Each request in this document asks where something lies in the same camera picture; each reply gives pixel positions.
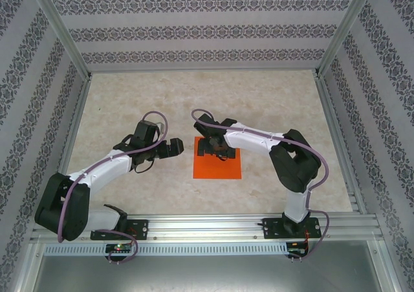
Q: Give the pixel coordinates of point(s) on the orange cloth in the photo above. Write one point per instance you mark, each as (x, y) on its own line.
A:
(216, 169)

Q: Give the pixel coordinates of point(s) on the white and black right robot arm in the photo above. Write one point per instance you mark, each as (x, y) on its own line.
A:
(252, 140)

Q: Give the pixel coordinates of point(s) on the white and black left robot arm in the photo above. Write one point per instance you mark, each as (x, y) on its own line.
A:
(103, 169)

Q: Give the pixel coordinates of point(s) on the grey sheet metal panel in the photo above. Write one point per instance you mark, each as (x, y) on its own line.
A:
(207, 276)

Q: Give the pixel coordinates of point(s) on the small circuit board green light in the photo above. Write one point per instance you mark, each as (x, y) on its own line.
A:
(119, 248)

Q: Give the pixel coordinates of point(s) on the small circuit board with pins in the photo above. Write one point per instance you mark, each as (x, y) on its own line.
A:
(297, 249)

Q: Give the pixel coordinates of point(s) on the long aluminium mounting rail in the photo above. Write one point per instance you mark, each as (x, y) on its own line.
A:
(207, 225)

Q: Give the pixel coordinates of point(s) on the aluminium side rail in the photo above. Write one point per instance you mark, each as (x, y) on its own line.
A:
(339, 143)
(69, 143)

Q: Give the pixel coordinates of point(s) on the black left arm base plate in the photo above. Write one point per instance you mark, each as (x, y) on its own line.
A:
(140, 229)

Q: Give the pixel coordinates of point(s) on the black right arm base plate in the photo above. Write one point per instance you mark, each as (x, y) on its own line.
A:
(275, 230)

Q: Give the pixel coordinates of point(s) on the aluminium frame post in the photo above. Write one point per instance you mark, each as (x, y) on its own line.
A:
(344, 29)
(61, 29)

